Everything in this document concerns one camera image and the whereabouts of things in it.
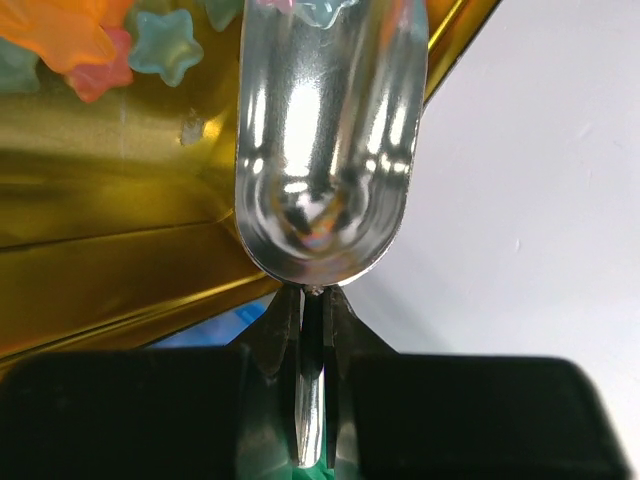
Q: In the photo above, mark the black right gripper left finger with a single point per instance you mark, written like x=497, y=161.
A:
x=172, y=413

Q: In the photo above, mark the gold tin of star candies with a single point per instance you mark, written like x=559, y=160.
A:
x=118, y=221

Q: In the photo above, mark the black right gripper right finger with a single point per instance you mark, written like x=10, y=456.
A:
x=393, y=415

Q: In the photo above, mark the blue plastic bin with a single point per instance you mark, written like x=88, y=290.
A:
x=216, y=331

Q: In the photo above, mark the silver metal scoop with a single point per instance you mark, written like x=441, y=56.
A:
x=330, y=102

